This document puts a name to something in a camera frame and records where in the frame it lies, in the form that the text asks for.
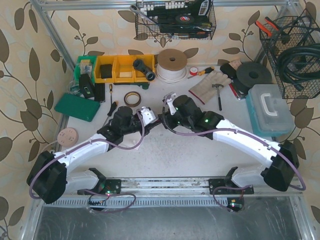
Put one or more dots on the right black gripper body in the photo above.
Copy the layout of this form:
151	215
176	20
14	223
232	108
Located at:
165	118

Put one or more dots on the large black orange screwdriver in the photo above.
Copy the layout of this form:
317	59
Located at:
113	107

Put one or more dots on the white peg base plate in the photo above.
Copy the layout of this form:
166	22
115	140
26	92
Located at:
131	141

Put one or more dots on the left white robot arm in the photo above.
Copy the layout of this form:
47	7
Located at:
52	173

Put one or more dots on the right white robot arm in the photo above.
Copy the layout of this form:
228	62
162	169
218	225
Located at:
277	162

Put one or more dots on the brown tape roll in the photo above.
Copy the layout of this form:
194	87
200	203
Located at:
132	99

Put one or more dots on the white work glove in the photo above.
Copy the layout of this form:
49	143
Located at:
204	90

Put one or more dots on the green clamp tool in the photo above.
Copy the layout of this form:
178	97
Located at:
143	85

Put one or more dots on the small yellow black screwdriver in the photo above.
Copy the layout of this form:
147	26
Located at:
110	92

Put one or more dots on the small claw hammer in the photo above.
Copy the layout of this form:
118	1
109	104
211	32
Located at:
218	87

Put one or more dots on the red white tape roll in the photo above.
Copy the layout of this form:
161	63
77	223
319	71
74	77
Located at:
193	71

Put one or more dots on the yellow storage bin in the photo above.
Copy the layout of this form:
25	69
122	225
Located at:
149	60
122	69
104	59

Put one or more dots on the green plastic case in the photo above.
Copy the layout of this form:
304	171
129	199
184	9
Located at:
77	107

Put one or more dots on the yellow black bit driver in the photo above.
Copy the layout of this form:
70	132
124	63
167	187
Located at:
203	72

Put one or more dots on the grey pipe fitting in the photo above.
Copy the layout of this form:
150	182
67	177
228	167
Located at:
140	66

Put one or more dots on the black battery charger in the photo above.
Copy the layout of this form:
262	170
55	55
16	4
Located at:
86	86

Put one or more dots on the black box in bin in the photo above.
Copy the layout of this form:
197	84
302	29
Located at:
106	71

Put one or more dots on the pink round power socket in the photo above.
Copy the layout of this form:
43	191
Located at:
67	137

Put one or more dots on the green storage bin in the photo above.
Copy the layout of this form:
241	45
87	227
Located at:
85	65

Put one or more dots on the black disc spool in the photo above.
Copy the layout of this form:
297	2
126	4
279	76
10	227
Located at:
251	73

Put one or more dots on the teal clear toolbox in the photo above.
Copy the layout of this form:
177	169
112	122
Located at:
268	111

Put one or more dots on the black electrical tape roll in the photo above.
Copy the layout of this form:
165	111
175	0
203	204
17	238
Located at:
184	20

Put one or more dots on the chrome wrench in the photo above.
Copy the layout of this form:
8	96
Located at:
136	10

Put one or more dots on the white cable spool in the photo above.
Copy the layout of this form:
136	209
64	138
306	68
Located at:
171	66

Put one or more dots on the aluminium rail base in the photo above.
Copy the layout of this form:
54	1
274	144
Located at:
168	192

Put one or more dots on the back wire basket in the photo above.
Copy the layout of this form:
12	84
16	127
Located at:
164	12

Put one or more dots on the wire basket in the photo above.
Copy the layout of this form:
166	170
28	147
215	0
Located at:
164	12
294	56

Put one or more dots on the orange handled pliers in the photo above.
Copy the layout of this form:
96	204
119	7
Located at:
264	29

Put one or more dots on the right wire basket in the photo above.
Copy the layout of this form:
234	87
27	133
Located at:
294	56

